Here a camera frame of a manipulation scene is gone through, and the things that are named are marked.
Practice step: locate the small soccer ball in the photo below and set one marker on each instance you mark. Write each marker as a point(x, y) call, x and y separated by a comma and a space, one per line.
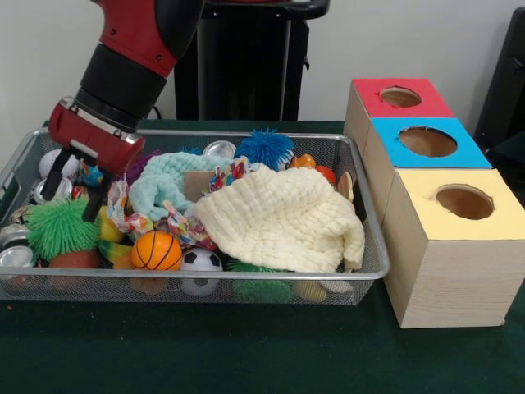
point(201, 260)

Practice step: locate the dark green side tablecloth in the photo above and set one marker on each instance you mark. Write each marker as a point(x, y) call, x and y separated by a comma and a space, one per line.
point(510, 154)

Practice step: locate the light blue knitted cloth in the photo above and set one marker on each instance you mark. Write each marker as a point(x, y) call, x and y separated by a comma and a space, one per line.
point(164, 176)

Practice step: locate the shallow mesh bin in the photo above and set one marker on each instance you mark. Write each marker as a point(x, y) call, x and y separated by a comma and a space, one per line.
point(102, 287)

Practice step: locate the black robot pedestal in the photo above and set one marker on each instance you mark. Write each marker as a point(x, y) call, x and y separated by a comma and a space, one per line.
point(246, 82)

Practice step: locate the green spiky ball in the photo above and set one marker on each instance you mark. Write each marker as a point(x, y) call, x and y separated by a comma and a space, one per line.
point(61, 230)

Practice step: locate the blue spiky ball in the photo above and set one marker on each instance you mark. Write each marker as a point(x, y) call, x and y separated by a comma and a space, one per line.
point(264, 147)

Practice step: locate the silver can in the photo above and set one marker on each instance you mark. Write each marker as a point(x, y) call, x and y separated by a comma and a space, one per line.
point(219, 148)

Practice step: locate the small globe ball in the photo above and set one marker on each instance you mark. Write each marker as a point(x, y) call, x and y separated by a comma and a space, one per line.
point(92, 175)

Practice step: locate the wooden box with three holes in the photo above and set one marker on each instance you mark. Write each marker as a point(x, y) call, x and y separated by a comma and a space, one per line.
point(451, 279)

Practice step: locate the colourful patterned cloth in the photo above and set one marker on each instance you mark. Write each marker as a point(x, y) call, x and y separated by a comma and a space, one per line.
point(234, 172)
point(180, 227)

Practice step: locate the small orange basketball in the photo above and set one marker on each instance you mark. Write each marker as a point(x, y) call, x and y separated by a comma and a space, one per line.
point(156, 251)

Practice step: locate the cream knitted cloth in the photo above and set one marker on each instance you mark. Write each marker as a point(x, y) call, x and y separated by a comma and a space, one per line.
point(279, 217)

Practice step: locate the white baseball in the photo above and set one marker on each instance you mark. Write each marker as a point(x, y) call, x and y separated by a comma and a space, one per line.
point(49, 162)

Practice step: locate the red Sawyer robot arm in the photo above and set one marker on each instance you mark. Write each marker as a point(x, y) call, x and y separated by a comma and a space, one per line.
point(131, 41)

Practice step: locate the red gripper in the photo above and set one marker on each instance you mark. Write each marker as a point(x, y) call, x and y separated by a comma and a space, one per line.
point(98, 143)

